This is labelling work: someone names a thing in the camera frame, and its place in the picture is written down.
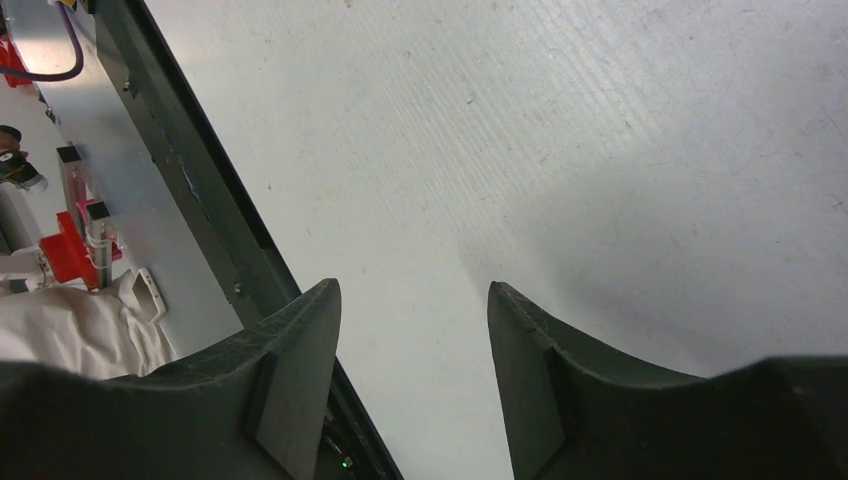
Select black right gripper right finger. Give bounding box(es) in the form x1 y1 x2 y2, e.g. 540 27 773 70
487 282 847 479

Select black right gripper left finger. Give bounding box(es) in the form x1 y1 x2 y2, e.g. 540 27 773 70
1 279 342 479

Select white cloth below table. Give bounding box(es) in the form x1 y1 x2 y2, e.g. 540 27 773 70
1 271 178 380

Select red clamp fixture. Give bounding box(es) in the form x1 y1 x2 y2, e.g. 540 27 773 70
39 200 123 291

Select aluminium rail base frame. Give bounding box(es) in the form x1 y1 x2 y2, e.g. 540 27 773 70
1 1 400 479

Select black cable below table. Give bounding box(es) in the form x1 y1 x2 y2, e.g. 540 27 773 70
0 0 86 84

